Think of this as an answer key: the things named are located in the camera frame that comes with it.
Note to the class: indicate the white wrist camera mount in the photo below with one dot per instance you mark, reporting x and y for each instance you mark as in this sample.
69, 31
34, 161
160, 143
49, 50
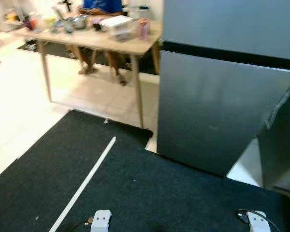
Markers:
101, 220
257, 222

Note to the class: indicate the white tape strip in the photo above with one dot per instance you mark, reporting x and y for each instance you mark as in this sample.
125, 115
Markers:
82, 186

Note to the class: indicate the grey freezer door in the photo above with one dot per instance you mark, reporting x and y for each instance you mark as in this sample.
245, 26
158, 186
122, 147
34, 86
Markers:
232, 24

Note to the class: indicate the dark grey panel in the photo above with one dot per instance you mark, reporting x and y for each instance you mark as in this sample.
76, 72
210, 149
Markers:
282, 140

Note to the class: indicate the pink cup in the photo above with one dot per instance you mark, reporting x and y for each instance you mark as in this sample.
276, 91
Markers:
144, 29

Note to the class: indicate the person in blue shirt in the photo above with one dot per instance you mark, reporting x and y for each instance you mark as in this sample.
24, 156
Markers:
102, 4

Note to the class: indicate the light wooden table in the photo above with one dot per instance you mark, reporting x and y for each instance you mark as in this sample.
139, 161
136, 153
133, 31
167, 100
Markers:
87, 42

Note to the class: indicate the steel bowl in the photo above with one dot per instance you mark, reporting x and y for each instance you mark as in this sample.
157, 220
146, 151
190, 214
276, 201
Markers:
79, 21

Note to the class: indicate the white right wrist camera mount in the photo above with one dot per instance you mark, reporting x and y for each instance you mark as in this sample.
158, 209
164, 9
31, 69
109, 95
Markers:
257, 222

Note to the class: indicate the silver grey fridge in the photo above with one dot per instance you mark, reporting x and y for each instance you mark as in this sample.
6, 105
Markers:
222, 96

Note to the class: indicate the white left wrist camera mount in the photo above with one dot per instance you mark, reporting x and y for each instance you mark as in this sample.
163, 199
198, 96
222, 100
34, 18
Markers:
101, 220

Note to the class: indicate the black stand pole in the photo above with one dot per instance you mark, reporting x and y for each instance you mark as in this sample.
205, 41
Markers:
66, 4

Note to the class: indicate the large black floor mat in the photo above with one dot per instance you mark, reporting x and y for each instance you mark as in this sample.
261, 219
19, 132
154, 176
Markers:
159, 193

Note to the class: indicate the white lidded container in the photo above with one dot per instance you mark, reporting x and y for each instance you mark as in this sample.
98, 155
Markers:
117, 23

